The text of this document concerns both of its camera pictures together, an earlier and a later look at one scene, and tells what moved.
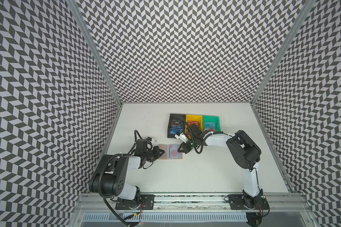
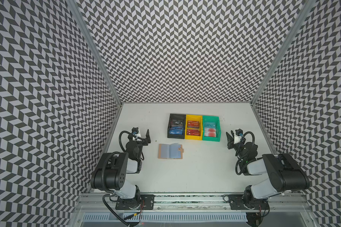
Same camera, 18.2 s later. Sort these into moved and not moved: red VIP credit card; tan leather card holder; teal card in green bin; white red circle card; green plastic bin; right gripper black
Moved: white red circle card; right gripper black
Not moved: red VIP credit card; teal card in green bin; green plastic bin; tan leather card holder
